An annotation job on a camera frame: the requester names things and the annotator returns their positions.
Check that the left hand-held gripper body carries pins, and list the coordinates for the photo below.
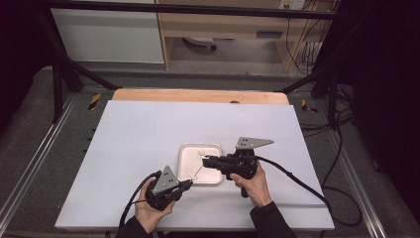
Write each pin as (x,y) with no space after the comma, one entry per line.
(163,193)

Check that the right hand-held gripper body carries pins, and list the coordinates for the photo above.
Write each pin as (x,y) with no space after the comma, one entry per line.
(241,163)

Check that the small white bead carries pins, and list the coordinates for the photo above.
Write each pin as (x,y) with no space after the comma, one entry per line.
(201,151)
(207,156)
(194,178)

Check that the white square tray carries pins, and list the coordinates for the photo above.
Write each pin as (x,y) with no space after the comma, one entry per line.
(189,162)

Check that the person's left hand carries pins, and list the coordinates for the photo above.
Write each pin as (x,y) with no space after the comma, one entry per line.
(148,214)

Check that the person's right hand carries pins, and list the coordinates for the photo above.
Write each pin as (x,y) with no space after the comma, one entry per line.
(257,190)

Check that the wooden table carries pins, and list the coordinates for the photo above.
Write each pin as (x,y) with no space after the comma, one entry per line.
(198,96)

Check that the yellow black tape strip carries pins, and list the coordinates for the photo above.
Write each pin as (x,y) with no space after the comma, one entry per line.
(94,100)
(307,106)

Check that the office chair base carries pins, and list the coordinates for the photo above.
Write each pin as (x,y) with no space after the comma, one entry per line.
(201,41)

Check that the light wooden desk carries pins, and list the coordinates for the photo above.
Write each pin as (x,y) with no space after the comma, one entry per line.
(224,24)

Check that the white cabinet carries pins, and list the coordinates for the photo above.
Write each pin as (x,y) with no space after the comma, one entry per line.
(105,36)

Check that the white power strip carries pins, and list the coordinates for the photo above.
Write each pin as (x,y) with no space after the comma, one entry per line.
(292,4)

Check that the aluminium rail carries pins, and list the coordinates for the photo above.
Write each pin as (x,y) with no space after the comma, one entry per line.
(356,185)
(36,152)

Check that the black metal frame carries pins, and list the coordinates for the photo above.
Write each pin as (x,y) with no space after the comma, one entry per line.
(198,8)

